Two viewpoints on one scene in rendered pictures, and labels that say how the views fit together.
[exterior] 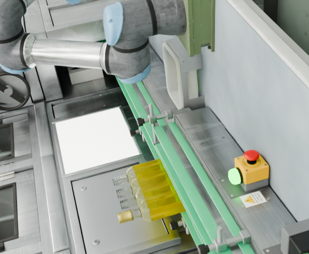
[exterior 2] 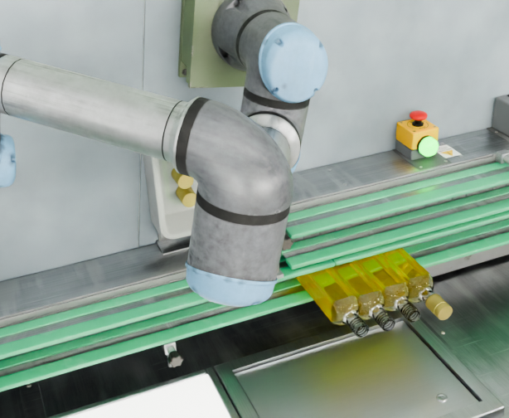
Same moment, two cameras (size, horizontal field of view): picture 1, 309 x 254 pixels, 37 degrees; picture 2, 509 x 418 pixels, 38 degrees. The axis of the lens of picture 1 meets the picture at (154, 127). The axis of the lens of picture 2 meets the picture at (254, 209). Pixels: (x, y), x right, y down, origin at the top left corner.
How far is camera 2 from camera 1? 200 cm
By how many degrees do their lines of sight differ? 80
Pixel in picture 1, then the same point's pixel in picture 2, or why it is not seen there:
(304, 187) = (478, 83)
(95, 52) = (283, 139)
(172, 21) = not seen: hidden behind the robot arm
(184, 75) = not seen: hidden behind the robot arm
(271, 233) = (492, 143)
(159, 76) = (46, 284)
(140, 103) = (135, 308)
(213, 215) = (473, 180)
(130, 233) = (410, 360)
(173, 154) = (365, 211)
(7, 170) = not seen: outside the picture
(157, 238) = (415, 327)
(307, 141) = (483, 30)
